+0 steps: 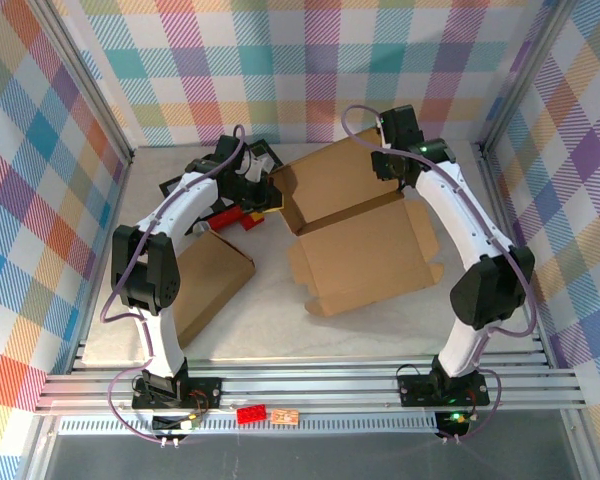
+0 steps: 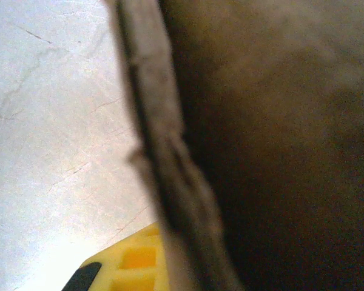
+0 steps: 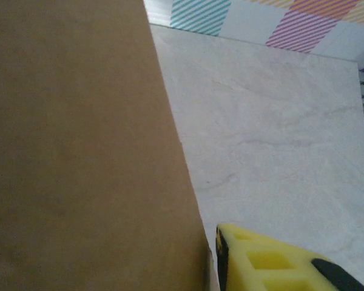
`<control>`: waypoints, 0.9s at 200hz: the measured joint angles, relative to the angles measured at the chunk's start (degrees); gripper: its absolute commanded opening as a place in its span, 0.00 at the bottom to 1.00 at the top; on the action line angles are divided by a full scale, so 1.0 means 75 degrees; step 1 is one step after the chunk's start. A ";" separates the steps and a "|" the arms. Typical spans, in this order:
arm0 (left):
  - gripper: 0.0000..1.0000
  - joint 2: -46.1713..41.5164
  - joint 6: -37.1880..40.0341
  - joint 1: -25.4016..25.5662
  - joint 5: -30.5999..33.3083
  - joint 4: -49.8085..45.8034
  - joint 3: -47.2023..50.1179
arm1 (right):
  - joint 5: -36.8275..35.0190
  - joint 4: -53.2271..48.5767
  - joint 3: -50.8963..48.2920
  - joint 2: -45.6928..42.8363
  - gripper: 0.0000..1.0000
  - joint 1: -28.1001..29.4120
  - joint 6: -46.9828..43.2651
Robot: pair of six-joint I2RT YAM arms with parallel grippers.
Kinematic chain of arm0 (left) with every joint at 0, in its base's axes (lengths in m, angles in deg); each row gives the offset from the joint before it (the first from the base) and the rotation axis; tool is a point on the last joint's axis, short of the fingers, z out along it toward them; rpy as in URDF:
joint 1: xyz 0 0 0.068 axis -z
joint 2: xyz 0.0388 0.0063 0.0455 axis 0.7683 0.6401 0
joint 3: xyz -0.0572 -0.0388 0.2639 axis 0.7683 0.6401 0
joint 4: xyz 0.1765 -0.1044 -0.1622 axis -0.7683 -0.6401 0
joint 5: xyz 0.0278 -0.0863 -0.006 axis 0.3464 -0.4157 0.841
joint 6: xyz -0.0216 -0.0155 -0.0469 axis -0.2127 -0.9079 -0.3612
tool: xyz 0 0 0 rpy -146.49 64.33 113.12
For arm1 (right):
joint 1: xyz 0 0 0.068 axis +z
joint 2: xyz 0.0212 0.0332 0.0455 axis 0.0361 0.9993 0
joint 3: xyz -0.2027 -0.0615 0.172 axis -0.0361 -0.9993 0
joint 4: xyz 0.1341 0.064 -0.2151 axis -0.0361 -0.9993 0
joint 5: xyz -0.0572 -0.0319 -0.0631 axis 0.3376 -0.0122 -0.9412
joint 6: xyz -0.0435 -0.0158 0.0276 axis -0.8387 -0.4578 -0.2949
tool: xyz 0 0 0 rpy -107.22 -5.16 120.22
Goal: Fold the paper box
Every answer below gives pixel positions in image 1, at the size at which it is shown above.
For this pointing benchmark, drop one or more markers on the brown cardboard box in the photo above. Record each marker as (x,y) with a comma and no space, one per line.
(360,255)
(210,280)

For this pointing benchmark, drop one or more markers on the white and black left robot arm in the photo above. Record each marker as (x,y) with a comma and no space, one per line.
(185,205)

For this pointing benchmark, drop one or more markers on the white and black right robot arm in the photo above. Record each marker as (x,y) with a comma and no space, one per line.
(460,220)

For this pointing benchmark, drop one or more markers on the small yellow toy brick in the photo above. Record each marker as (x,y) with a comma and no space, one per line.
(256,220)

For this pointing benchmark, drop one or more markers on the red toy brick shape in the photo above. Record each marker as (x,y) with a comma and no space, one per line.
(225,220)

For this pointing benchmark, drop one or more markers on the black grey checkerboard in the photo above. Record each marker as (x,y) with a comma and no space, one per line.
(270,152)

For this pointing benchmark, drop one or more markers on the flat red toy brick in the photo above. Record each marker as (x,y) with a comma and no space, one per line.
(251,414)

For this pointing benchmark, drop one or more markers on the small orange circuit card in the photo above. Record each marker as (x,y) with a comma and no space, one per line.
(285,416)

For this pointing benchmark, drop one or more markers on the small black controller board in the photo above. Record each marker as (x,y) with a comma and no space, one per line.
(452,422)
(170,424)

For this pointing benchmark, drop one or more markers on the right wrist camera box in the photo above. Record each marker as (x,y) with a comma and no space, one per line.
(402,125)

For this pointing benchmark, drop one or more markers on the aluminium side rail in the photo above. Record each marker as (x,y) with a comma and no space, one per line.
(506,220)

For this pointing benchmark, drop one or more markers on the aluminium frame post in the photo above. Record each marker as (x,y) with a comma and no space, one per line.
(523,75)
(89,85)

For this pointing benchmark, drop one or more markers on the aluminium mounting rail beam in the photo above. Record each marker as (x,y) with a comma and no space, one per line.
(305,390)

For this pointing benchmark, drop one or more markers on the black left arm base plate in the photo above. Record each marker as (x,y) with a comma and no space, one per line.
(205,395)

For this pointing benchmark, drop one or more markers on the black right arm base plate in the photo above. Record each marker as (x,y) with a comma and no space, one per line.
(415,395)

